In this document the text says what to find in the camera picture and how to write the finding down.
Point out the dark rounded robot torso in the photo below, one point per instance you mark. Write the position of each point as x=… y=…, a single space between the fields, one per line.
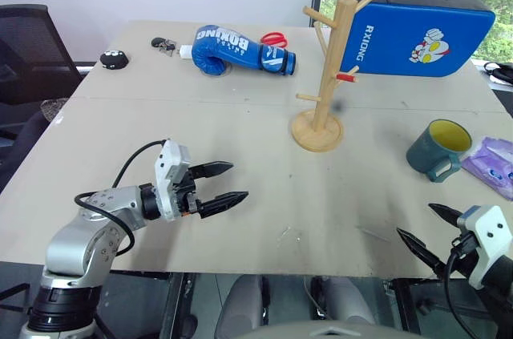
x=328 y=331

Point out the blue boxing glove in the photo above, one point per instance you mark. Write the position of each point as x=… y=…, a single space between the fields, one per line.
x=224 y=48

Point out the black key bunch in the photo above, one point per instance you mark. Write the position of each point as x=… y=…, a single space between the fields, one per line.
x=162 y=44

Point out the wooden mug tree stand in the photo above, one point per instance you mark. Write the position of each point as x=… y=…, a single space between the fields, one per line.
x=326 y=86

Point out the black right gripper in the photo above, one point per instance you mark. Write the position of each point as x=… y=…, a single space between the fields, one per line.
x=467 y=253

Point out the purple wet wipes pack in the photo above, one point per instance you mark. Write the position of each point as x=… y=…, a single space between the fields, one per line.
x=491 y=164

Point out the blue kick pad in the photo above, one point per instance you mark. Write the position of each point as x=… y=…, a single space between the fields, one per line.
x=405 y=38

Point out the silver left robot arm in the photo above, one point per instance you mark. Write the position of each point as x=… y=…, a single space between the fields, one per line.
x=72 y=243

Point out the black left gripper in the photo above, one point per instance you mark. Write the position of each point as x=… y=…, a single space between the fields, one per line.
x=186 y=198

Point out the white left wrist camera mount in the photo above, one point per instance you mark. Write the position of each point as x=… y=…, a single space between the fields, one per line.
x=170 y=158

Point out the dark chair seat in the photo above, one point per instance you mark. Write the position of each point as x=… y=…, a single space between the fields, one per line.
x=24 y=142

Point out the grey rounded robot leg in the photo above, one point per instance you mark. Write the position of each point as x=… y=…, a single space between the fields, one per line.
x=346 y=299
x=240 y=301

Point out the black mesh office chair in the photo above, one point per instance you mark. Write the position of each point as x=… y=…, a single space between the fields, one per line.
x=32 y=54

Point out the black round pouch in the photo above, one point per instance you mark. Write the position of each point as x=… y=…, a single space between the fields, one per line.
x=114 y=59

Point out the teal mug with yellow inside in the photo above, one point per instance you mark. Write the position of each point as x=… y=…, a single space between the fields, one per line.
x=426 y=152

